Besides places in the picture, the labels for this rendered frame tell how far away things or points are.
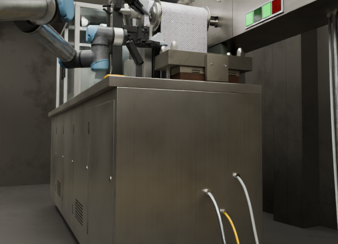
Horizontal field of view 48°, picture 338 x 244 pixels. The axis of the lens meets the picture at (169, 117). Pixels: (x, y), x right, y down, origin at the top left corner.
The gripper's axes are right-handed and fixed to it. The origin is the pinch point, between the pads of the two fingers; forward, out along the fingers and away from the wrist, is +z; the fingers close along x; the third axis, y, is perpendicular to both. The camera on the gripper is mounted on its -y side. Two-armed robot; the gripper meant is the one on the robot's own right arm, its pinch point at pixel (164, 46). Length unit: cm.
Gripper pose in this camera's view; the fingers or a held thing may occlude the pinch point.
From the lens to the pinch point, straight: 175.8
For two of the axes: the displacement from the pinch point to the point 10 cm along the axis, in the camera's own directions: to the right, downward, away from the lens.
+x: -3.8, 0.4, 9.2
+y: 0.0, -10.0, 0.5
